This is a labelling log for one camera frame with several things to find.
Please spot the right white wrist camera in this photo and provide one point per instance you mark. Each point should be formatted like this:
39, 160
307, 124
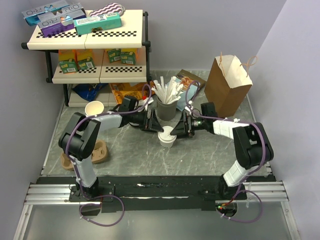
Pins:
189, 107

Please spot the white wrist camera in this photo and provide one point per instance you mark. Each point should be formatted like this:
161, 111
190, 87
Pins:
146, 102
189, 107

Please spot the cream checkered shelf rack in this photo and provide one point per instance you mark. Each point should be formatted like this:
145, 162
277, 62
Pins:
132, 34

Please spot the teal carton box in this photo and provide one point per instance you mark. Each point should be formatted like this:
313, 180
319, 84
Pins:
97, 23

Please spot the purple O-R-O box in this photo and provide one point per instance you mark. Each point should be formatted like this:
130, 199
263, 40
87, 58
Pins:
59, 24

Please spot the green orange box far left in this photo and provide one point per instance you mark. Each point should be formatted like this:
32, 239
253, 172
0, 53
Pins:
67, 59

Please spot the single white paper cup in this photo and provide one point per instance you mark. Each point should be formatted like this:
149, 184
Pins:
167, 143

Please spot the aluminium rail frame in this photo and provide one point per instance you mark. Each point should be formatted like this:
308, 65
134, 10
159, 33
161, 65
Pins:
53, 187

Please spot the light blue nut bag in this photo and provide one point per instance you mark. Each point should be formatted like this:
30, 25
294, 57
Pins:
191, 85

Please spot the white cup lid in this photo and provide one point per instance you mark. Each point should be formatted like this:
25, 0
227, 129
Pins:
166, 136

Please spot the brown cardboard cup carrier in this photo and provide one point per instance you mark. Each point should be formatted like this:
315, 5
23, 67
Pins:
98, 155

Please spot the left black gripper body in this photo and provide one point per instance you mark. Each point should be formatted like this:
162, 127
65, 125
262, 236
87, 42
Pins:
141, 119

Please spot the grey straw holder cup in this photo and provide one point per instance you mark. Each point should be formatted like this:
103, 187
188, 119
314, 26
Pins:
166, 112

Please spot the orange snack bag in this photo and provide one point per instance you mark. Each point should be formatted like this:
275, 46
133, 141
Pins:
120, 90

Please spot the dark blue snack bag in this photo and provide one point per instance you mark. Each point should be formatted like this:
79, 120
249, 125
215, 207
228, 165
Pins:
88, 91

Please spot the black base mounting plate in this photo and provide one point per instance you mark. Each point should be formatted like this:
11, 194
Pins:
146, 193

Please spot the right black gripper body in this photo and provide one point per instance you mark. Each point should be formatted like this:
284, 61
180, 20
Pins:
189, 119

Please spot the purple white wavy pouch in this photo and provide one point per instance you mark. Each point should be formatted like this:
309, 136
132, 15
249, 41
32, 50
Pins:
110, 8

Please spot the stack of white paper cups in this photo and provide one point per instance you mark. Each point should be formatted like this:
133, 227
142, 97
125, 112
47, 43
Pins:
94, 108

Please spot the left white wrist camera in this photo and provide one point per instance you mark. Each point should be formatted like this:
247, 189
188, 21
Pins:
146, 102

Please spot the blue O-R-O box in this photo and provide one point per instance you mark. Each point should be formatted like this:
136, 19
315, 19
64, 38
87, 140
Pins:
48, 11

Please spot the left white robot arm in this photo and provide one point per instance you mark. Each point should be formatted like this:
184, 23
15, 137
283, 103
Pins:
79, 138

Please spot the green orange box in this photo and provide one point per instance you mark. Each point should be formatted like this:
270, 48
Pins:
67, 59
128, 56
113, 55
85, 59

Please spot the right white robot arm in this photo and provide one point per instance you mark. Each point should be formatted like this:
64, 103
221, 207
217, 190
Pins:
251, 144

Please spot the brown paper takeout bag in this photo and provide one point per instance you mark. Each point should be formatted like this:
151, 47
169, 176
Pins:
228, 83

